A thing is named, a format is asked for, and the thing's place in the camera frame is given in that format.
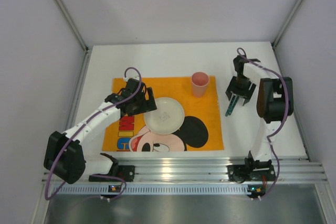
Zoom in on aluminium frame post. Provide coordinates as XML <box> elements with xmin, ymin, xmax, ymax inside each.
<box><xmin>53</xmin><ymin>0</ymin><xmax>90</xmax><ymax>129</ymax></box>
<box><xmin>271</xmin><ymin>0</ymin><xmax>305</xmax><ymax>50</ymax></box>

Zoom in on orange Mickey Mouse placemat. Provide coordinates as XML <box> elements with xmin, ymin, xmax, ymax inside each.
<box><xmin>102</xmin><ymin>76</ymin><xmax>224</xmax><ymax>152</ymax></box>

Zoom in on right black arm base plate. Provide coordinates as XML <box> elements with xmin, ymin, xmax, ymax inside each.
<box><xmin>227</xmin><ymin>165</ymin><xmax>276</xmax><ymax>184</ymax></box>

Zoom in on left aluminium frame post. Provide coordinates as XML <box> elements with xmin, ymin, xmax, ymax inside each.
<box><xmin>53</xmin><ymin>0</ymin><xmax>90</xmax><ymax>129</ymax></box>

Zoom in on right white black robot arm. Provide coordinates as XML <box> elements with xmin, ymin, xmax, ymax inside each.
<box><xmin>225</xmin><ymin>55</ymin><xmax>293</xmax><ymax>171</ymax></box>

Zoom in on purple cable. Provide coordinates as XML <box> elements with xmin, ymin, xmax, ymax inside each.
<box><xmin>45</xmin><ymin>67</ymin><xmax>144</xmax><ymax>200</ymax></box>
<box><xmin>236</xmin><ymin>47</ymin><xmax>291</xmax><ymax>200</ymax></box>

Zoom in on silver fork teal handle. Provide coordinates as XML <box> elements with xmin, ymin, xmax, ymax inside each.
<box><xmin>232</xmin><ymin>96</ymin><xmax>239</xmax><ymax>112</ymax></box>

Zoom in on cream round plate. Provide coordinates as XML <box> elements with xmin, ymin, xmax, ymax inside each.
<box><xmin>144</xmin><ymin>97</ymin><xmax>185</xmax><ymax>135</ymax></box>

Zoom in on right aluminium frame post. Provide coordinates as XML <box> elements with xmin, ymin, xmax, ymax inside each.
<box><xmin>271</xmin><ymin>0</ymin><xmax>305</xmax><ymax>50</ymax></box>

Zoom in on aluminium mounting rail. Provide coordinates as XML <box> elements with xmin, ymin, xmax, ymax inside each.
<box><xmin>41</xmin><ymin>156</ymin><xmax>328</xmax><ymax>183</ymax></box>

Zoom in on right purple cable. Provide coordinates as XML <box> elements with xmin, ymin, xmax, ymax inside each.
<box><xmin>236</xmin><ymin>47</ymin><xmax>291</xmax><ymax>200</ymax></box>

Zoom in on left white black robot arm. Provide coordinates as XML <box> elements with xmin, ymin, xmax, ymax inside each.
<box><xmin>44</xmin><ymin>78</ymin><xmax>157</xmax><ymax>184</ymax></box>

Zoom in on pink plastic cup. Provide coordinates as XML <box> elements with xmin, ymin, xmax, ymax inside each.
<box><xmin>191</xmin><ymin>72</ymin><xmax>209</xmax><ymax>98</ymax></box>

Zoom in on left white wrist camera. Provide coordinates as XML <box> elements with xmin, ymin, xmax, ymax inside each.
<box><xmin>123</xmin><ymin>76</ymin><xmax>140</xmax><ymax>82</ymax></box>

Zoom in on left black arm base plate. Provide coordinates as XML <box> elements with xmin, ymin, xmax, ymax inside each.
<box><xmin>89</xmin><ymin>165</ymin><xmax>135</xmax><ymax>182</ymax></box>

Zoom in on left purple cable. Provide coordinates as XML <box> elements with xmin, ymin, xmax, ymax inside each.
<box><xmin>45</xmin><ymin>67</ymin><xmax>144</xmax><ymax>200</ymax></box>

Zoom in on slotted grey cable duct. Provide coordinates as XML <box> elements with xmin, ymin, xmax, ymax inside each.
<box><xmin>58</xmin><ymin>183</ymin><xmax>265</xmax><ymax>196</ymax></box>

